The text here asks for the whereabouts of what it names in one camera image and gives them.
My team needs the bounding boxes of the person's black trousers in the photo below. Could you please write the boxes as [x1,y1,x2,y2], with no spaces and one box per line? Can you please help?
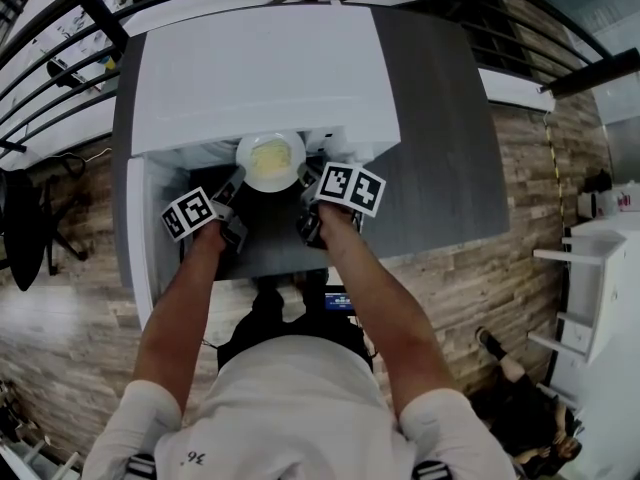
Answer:
[216,270,375,372]

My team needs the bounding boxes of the black cable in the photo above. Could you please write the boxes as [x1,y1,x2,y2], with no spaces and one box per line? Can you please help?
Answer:
[48,146,114,180]

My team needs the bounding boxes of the person's right forearm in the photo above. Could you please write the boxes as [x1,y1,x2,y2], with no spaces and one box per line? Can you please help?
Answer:
[316,201,460,422]

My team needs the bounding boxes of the white plate of food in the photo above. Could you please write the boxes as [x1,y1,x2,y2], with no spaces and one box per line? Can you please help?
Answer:
[235,130,307,194]

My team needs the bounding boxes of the person's left forearm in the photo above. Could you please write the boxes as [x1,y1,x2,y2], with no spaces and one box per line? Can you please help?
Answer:
[133,219,229,412]

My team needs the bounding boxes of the black office chair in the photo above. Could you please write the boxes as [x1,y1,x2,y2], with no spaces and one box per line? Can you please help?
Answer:
[0,166,90,293]

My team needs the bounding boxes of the yellow and black striped tape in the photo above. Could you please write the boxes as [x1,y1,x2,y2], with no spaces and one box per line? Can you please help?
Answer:
[542,111,568,230]

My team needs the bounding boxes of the white bag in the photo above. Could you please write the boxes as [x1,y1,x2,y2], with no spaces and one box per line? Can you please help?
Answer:
[577,181,640,220]

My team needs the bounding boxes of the small device with blue screen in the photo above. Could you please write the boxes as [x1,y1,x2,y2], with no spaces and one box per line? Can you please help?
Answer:
[323,291,357,313]

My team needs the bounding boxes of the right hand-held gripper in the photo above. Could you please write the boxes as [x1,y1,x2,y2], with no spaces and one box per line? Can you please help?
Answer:
[295,161,387,250]

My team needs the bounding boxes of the black metal railing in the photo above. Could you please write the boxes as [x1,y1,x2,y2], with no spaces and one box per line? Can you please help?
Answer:
[0,0,640,155]

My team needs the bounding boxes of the white microwave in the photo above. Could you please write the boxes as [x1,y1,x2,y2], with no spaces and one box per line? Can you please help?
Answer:
[126,3,402,330]

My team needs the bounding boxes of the person's white t-shirt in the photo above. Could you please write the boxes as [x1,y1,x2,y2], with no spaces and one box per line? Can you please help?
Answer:
[81,334,517,480]

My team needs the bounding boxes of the white shelf unit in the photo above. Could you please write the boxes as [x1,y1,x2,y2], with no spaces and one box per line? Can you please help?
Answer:
[527,216,640,367]

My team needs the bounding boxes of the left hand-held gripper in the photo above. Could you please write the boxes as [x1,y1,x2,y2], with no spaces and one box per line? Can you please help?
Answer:
[160,164,250,255]

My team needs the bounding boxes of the striped shoulder strap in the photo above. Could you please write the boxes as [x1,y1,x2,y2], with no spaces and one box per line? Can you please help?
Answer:
[412,459,448,480]
[126,452,157,480]

